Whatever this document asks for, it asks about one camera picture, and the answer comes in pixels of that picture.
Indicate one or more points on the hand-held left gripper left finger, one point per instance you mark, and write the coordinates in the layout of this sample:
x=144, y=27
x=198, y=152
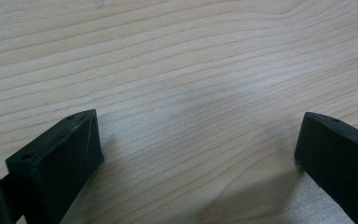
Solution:
x=56, y=165

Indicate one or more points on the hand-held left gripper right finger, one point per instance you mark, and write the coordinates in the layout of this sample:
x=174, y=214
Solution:
x=341, y=158

